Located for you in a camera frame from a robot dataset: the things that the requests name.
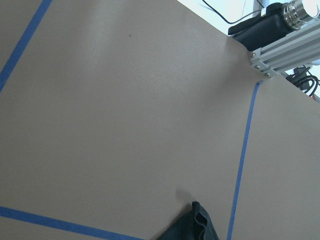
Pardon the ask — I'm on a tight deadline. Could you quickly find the black bottle on desk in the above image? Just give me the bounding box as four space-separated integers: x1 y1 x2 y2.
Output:
281 0 319 31

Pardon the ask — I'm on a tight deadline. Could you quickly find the black graphic t-shirt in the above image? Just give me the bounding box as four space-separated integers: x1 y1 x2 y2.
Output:
157 201 219 240

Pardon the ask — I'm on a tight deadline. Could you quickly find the black pouch on desk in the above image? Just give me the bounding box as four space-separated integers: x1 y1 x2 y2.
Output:
228 2 293 52

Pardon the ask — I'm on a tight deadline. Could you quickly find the aluminium frame post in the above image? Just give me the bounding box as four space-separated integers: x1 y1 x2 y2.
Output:
250 17 320 78

